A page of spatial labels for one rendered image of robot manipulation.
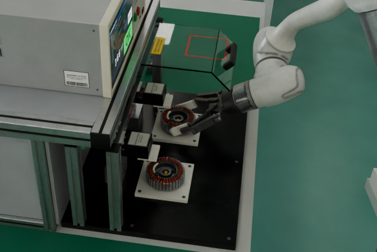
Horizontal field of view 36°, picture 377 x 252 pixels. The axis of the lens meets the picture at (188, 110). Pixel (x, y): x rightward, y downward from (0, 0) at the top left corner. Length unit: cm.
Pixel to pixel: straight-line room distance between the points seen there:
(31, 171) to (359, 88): 246
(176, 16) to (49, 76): 117
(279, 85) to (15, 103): 74
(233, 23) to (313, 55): 138
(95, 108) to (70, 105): 6
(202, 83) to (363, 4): 96
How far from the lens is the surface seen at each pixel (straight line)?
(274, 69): 173
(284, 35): 178
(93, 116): 139
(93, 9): 140
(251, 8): 265
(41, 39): 140
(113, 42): 140
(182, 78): 215
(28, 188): 155
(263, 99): 172
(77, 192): 151
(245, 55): 231
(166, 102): 181
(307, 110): 333
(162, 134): 184
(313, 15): 162
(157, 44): 174
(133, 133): 164
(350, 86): 360
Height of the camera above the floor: 198
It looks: 38 degrees down
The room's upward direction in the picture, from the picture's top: 3 degrees clockwise
